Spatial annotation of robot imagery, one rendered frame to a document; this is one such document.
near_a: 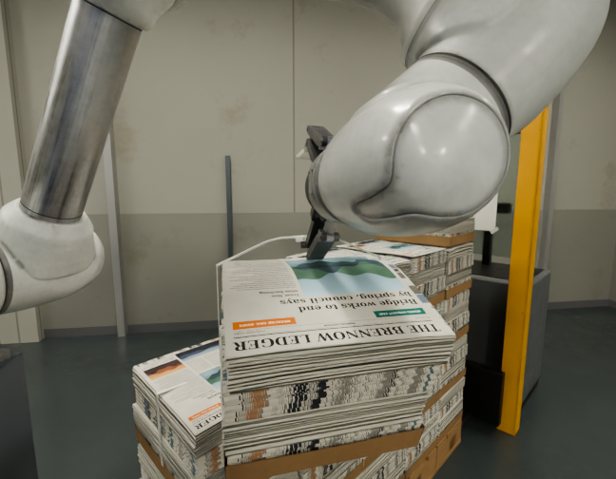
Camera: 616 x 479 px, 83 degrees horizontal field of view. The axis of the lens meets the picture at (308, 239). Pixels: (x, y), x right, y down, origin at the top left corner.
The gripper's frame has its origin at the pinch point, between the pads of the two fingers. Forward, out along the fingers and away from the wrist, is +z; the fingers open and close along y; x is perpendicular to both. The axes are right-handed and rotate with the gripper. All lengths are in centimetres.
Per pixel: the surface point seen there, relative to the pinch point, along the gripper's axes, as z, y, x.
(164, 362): 43, 44, -31
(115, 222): 270, 9, -108
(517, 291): 90, 40, 131
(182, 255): 276, 38, -55
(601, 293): 248, 85, 397
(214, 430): 13, 48, -16
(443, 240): 74, 13, 77
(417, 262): 57, 20, 55
